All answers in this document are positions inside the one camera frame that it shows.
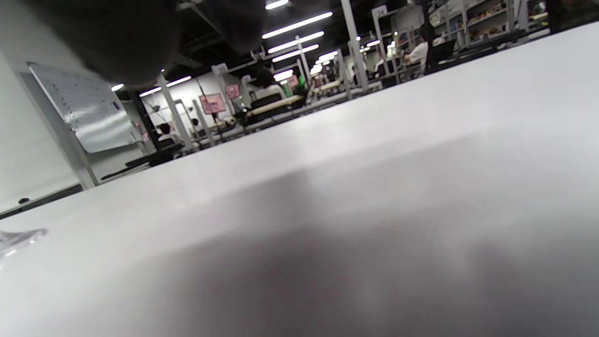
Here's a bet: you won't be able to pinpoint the stocked storage shelves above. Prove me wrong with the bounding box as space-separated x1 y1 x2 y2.
431 0 549 44

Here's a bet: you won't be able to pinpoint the white pillar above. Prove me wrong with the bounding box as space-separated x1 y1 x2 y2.
341 0 369 92

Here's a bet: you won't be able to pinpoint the row of ceiling light tubes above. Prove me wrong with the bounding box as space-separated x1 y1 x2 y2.
110 0 382 99

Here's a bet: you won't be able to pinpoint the whiteboard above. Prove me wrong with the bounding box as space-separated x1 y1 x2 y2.
27 62 141 154

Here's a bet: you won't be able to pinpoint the large pink sign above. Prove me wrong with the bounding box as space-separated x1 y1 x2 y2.
200 94 226 114

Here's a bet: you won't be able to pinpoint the person's right hand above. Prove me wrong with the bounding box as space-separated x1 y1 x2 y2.
26 0 268 90

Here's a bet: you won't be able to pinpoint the black desk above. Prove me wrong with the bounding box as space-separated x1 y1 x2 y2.
101 143 184 181

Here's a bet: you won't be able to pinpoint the black monitor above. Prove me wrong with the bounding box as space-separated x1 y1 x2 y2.
428 40 457 71

